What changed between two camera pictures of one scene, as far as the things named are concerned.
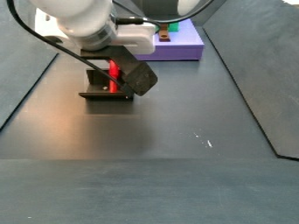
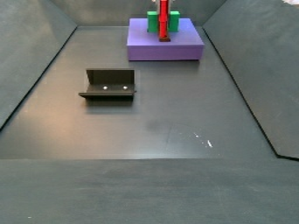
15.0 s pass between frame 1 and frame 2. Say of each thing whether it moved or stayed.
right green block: stayed
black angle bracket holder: stayed
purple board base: stayed
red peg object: moved
